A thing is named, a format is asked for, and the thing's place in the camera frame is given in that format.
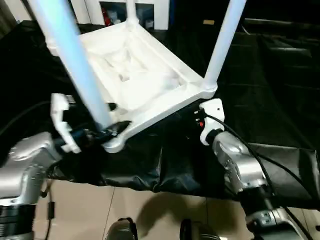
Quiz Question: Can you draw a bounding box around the black work mat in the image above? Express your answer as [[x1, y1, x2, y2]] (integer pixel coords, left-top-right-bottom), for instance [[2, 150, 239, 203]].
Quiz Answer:
[[0, 20, 320, 211]]

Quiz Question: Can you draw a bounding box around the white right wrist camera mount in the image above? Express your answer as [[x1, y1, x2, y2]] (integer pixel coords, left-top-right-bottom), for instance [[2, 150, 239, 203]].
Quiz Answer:
[[197, 98, 225, 147]]

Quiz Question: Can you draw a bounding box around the white plastic table top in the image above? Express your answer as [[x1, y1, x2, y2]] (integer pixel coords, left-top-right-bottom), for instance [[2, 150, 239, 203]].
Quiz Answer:
[[45, 21, 219, 154]]

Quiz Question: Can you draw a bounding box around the white cabinet with glass doors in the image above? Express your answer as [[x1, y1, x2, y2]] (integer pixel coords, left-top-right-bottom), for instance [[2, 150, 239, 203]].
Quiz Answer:
[[0, 0, 172, 32]]

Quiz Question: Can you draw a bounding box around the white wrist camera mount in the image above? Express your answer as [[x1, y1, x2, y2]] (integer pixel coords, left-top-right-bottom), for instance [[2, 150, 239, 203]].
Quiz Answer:
[[197, 98, 225, 147], [49, 93, 84, 154]]

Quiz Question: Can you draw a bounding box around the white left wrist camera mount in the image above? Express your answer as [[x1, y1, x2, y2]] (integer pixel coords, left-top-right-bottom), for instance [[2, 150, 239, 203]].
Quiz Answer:
[[49, 93, 84, 154]]

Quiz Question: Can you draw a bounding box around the black furniture with yellow label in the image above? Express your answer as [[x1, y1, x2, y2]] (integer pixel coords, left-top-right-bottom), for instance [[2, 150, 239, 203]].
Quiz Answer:
[[167, 0, 320, 41]]

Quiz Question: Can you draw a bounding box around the black left robot foot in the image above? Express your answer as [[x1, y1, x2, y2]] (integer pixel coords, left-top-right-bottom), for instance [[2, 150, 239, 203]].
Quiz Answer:
[[104, 217, 139, 240]]

